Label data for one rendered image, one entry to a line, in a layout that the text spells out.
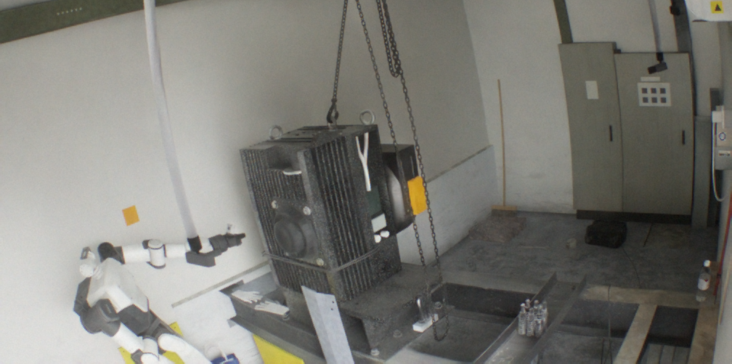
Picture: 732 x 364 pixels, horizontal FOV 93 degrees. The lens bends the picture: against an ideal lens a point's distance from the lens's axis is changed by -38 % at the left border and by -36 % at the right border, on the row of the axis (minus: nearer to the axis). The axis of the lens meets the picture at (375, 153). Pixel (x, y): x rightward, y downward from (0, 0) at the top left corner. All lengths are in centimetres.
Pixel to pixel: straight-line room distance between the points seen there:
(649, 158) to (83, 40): 452
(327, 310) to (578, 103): 322
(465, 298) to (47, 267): 246
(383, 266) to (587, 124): 278
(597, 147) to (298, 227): 318
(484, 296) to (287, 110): 176
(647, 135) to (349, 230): 305
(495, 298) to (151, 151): 213
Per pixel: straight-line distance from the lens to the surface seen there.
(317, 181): 210
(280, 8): 350
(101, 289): 202
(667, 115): 443
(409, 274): 246
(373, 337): 231
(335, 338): 219
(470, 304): 292
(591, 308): 257
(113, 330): 196
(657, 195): 466
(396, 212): 243
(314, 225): 211
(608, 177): 472
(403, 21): 441
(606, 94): 452
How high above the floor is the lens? 199
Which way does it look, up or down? 13 degrees down
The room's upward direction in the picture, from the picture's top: 10 degrees counter-clockwise
